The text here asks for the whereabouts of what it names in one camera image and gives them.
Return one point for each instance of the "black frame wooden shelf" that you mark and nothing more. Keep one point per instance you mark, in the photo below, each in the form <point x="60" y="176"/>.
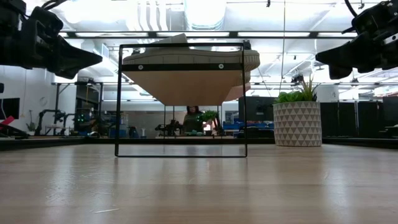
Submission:
<point x="183" y="87"/>

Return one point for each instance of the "small dark wall monitor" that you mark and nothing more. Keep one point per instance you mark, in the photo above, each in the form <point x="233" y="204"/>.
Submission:
<point x="9" y="108"/>

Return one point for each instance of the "black metal rack frame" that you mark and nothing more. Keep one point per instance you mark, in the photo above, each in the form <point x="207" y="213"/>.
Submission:
<point x="57" y="105"/>

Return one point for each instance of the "small background potted plant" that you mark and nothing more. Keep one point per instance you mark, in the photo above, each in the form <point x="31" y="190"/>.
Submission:
<point x="209" y="115"/>

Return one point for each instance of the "black room divider panels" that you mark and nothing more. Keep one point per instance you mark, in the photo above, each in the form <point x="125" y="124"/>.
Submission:
<point x="351" y="118"/>

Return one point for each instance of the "red flat object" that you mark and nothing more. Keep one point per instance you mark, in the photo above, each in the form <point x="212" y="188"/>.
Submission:
<point x="5" y="120"/>

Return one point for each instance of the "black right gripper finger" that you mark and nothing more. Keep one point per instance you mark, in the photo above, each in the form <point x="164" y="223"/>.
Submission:
<point x="348" y="56"/>
<point x="339" y="73"/>

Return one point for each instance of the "black round hanging fixture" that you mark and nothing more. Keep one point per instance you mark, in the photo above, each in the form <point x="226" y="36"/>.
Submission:
<point x="247" y="45"/>
<point x="135" y="52"/>
<point x="297" y="78"/>

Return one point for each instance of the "black overhead frame beam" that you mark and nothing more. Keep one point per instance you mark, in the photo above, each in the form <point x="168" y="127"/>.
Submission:
<point x="233" y="34"/>

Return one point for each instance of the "background black robot arm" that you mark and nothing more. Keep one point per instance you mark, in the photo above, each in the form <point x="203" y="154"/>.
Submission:
<point x="169" y="127"/>
<point x="49" y="111"/>

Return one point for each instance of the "pink foam slide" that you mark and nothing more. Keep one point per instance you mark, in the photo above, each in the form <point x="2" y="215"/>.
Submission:
<point x="239" y="91"/>

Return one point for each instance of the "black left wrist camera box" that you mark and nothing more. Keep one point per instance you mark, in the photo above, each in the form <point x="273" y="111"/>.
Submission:
<point x="46" y="21"/>

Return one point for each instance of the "succulent in white patterned pot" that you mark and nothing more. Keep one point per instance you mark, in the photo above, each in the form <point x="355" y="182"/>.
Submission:
<point x="297" y="124"/>

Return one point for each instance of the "silver ceiling air duct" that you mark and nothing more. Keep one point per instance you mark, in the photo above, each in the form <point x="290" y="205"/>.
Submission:
<point x="205" y="14"/>

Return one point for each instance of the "black table frame rail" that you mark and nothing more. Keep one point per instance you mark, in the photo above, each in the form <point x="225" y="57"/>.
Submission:
<point x="62" y="143"/>

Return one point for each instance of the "person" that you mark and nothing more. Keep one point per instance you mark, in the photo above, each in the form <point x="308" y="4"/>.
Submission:
<point x="192" y="119"/>

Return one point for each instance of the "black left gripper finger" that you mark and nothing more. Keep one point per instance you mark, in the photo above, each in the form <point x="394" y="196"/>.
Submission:
<point x="74" y="59"/>
<point x="69" y="74"/>

